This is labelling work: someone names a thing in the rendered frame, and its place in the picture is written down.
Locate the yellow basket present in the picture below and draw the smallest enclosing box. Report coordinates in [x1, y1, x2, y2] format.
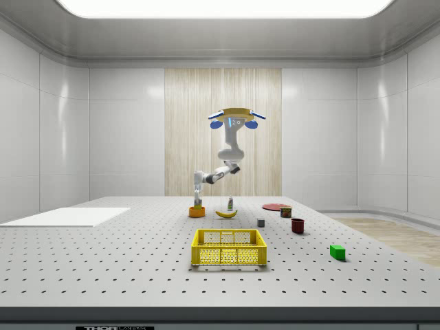
[190, 228, 268, 267]

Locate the drone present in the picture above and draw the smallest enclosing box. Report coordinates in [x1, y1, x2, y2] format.
[207, 107, 267, 131]

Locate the white board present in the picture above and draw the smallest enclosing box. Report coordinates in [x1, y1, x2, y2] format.
[0, 207, 132, 228]

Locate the green block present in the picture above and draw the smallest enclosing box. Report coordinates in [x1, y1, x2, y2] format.
[329, 244, 347, 261]

